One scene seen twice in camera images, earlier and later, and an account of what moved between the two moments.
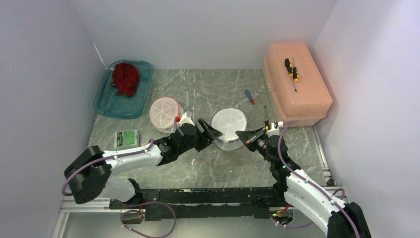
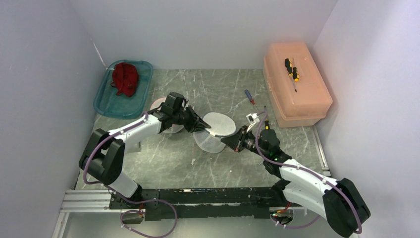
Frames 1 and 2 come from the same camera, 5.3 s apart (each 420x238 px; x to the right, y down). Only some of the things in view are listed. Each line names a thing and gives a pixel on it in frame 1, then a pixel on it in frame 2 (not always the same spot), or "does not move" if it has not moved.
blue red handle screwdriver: (250, 97) does not move
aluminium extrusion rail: (70, 205) does not move
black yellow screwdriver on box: (292, 71) does not move
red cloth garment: (125, 77) does not move
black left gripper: (210, 134) to (198, 125)
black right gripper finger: (251, 145) to (238, 149)
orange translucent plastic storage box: (297, 88) does not move
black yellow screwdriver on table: (266, 121) does not move
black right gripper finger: (247, 136) to (234, 141)
